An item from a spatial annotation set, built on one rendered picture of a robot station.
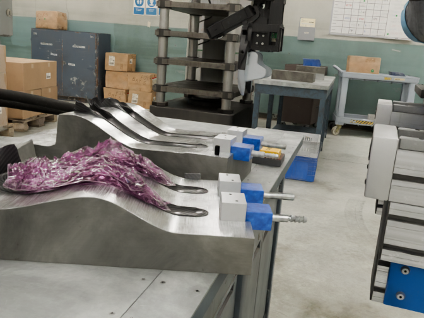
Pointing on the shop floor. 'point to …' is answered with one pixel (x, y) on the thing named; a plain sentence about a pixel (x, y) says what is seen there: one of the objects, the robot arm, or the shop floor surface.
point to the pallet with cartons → (45, 89)
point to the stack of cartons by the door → (128, 81)
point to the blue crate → (302, 169)
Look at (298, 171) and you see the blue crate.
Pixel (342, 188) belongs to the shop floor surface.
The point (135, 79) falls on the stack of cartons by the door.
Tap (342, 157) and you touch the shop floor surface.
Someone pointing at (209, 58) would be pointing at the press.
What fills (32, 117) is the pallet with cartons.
